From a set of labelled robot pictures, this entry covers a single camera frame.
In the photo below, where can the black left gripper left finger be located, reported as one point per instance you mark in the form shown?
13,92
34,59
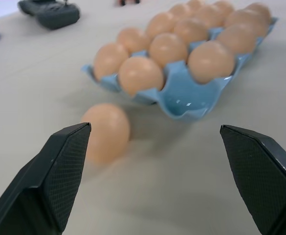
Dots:
47,186

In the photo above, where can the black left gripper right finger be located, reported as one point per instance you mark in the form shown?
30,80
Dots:
262,181

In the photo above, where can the loose brown egg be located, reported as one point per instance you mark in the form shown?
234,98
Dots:
108,137

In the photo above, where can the blue plastic egg tray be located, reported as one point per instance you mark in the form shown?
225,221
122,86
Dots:
182,98

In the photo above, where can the small red and black object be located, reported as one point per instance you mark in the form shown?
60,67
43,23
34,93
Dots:
126,2

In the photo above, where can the dark grey remote controller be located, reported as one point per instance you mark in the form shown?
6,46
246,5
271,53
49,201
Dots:
52,13

